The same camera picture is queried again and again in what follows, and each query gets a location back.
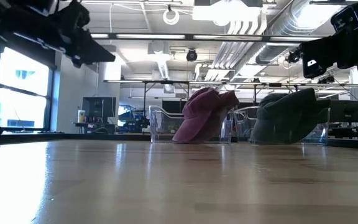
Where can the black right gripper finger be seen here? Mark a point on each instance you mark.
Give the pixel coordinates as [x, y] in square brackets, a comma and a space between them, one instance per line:
[319, 49]
[320, 67]

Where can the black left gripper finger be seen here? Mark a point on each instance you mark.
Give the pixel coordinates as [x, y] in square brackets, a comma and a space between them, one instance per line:
[87, 43]
[95, 60]

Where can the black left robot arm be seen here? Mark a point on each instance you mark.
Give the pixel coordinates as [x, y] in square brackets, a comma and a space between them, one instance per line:
[17, 25]

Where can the black ceiling spotlight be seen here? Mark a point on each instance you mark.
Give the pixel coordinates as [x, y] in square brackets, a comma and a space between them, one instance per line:
[293, 57]
[191, 55]

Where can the black monitor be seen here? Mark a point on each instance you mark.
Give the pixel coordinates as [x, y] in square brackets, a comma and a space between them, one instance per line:
[98, 107]
[346, 111]

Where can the black overhead bar with lights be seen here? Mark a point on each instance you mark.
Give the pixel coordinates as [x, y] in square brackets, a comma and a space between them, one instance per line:
[190, 36]

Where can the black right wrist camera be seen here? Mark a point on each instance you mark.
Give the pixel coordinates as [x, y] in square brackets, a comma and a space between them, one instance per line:
[346, 18]

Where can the silver ventilation duct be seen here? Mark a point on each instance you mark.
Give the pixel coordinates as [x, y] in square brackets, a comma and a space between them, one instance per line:
[278, 28]

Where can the black background rig frame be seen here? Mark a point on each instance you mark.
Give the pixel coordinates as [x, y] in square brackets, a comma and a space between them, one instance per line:
[166, 82]

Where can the black aluminium table frame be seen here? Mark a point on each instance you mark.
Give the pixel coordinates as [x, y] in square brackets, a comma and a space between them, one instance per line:
[73, 137]

